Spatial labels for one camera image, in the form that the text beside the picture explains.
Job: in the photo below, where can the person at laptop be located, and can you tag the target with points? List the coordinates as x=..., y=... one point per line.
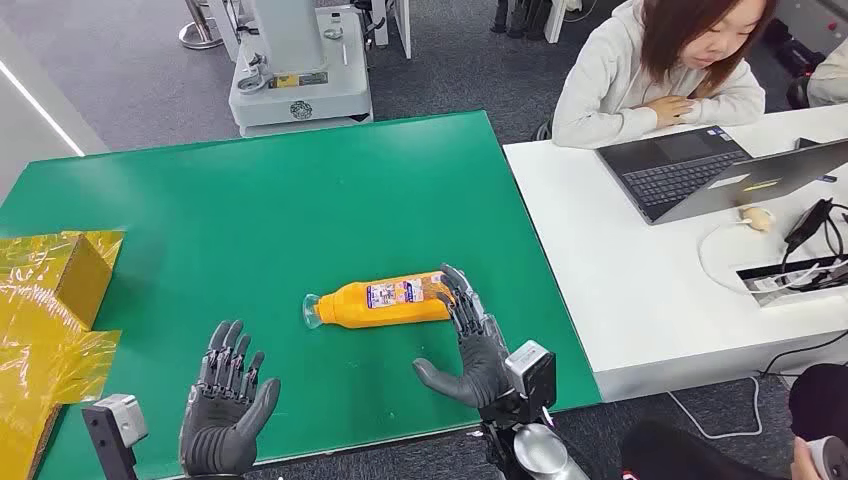
x=616, y=86

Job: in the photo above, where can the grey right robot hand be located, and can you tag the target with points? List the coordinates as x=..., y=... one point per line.
x=480, y=371

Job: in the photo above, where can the desk power socket box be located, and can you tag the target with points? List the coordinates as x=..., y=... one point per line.
x=775, y=286

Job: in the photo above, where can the grey open laptop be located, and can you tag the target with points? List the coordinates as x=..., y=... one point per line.
x=676, y=175

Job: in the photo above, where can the green table mat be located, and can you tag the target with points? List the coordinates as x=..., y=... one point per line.
x=265, y=212

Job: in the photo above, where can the orange detergent bottle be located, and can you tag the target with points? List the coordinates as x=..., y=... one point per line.
x=384, y=305

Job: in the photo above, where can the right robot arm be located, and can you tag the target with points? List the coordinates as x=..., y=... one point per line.
x=540, y=454

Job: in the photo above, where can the person in dark clothing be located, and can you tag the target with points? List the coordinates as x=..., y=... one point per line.
x=689, y=457

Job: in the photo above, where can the person at desk edge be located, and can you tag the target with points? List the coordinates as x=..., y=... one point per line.
x=831, y=83

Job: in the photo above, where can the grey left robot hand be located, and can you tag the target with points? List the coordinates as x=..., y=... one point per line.
x=222, y=411

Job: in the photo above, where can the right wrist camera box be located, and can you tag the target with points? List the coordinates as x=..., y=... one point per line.
x=530, y=374

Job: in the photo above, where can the white handheld device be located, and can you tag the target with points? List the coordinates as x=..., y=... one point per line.
x=831, y=458

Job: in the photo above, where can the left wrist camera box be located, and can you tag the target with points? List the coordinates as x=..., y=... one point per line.
x=112, y=427

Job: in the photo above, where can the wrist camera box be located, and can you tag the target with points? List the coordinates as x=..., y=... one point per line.
x=530, y=374
x=112, y=427

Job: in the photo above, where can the white desk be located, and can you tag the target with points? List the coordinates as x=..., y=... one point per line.
x=629, y=278

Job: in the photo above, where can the yellow taped cardboard box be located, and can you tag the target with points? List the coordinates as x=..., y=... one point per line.
x=46, y=311

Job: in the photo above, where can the white machine base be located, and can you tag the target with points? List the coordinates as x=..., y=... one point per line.
x=301, y=66

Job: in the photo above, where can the small beige object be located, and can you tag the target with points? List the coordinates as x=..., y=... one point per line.
x=756, y=218

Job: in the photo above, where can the metal stanchion base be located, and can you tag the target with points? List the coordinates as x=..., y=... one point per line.
x=199, y=33

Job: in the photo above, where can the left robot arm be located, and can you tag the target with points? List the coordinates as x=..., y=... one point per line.
x=215, y=454

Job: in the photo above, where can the person's hand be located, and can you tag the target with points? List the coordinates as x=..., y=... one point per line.
x=670, y=110

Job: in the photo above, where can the white furniture leg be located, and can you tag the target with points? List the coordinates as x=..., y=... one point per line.
x=403, y=26

